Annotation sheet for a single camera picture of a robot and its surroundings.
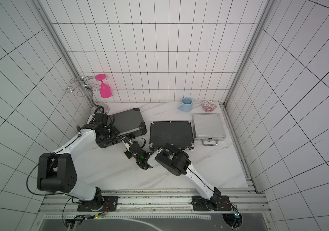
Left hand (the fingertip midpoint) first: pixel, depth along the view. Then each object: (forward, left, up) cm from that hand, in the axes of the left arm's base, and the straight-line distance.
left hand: (117, 137), depth 90 cm
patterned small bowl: (+35, -67, -7) cm, 76 cm away
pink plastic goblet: (+33, +14, +9) cm, 37 cm away
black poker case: (+8, -41, -8) cm, 43 cm away
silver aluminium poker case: (+10, -62, -3) cm, 63 cm away
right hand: (+3, -5, -8) cm, 10 cm away
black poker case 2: (+10, -7, +1) cm, 12 cm away
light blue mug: (+31, -48, -2) cm, 57 cm away
